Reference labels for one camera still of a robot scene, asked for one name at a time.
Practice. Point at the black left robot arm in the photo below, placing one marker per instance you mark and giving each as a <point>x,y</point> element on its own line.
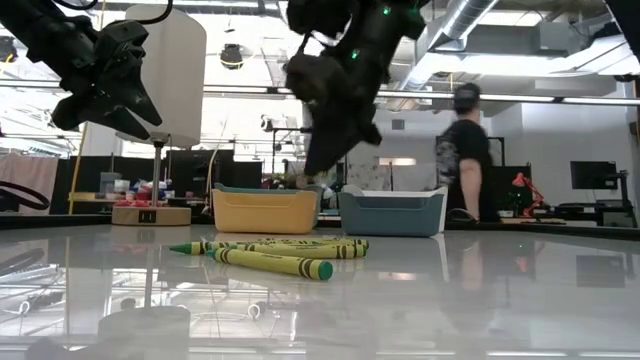
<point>30,27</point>

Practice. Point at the black monitor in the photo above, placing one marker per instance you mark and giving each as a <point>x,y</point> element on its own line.
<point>592,175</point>

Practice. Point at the red desk lamp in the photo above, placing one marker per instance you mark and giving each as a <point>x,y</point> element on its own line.
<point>530,190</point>

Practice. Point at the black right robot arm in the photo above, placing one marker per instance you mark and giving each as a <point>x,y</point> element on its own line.
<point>370,20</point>

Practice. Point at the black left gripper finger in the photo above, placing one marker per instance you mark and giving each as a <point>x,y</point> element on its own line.
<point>95,114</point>
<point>140,102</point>

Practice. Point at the white table lamp wooden base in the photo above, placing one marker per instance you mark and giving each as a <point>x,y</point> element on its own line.
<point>175,75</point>

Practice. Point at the person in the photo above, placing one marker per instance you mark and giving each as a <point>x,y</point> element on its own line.
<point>467,145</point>

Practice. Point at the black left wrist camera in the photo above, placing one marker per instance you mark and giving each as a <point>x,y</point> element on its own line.
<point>122,37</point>

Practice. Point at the black frame stand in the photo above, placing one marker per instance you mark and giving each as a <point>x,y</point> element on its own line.
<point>290,129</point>

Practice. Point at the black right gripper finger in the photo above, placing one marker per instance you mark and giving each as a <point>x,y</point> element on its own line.
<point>335,140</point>

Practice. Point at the yellow plastic bin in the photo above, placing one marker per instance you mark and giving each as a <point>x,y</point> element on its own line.
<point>265,212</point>

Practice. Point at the black ceiling dome camera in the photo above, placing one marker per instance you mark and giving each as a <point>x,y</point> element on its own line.
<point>231,56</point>

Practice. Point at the silver ventilation duct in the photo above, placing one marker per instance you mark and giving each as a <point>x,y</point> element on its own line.
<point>465,20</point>

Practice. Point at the teal plastic bin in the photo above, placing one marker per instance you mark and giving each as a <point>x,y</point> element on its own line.
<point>250,189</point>

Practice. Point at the black desk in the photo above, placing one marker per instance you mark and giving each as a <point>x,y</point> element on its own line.
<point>590,207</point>

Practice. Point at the pale fabric panel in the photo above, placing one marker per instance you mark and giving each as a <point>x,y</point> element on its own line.
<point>25,167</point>

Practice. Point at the white plastic bin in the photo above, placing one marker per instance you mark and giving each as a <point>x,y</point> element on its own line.
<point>357,190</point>

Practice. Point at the pink crumpled object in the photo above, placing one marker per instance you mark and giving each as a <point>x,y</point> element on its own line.
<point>135,203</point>

